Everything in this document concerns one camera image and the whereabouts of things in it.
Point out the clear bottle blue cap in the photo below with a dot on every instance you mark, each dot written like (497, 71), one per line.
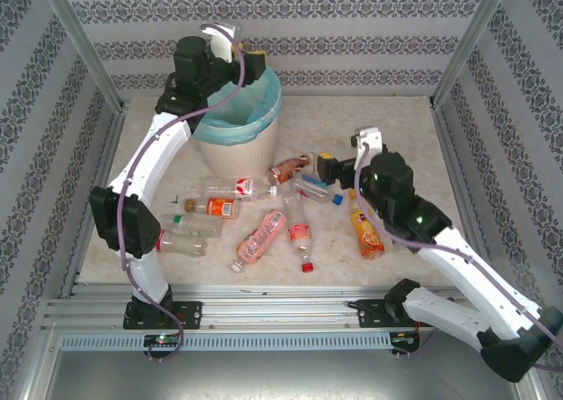
(312, 188)

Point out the orange juice bottle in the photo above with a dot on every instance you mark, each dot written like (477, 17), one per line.
(367, 235)

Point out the clear bottle red white label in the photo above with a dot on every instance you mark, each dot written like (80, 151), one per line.
(244, 188)

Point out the pink label bottle white cap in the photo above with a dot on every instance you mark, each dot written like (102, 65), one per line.
(261, 235)

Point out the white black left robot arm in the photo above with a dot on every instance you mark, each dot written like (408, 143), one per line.
(154, 154)

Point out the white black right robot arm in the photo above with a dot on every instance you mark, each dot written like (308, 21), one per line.
(440, 316)

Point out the teal plastic bin liner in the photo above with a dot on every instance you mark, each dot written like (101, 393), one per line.
(264, 105)

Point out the cream ribbed waste bin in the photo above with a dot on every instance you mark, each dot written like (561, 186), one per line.
(246, 154)

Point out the brown drink bottle beige cap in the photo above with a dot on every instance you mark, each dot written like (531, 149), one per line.
(286, 170)

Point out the orange label bottle brown cap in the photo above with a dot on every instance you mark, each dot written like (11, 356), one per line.
(220, 206)

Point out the clear bottle green label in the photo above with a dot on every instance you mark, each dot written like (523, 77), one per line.
(198, 226)

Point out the right circuit board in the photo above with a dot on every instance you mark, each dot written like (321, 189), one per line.
(402, 338)

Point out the circuit board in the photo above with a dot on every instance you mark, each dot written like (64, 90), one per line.
(402, 338)
(163, 339)

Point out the clear bottle red cap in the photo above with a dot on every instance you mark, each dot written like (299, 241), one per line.
(184, 245)

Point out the left circuit board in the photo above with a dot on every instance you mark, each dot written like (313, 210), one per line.
(163, 339)

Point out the aluminium side rail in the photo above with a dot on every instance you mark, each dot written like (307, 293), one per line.
(103, 162)
(453, 162)

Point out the aluminium corner post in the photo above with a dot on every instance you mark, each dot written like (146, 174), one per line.
(79, 39)
(475, 35)

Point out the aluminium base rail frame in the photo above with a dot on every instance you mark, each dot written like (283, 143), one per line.
(272, 307)

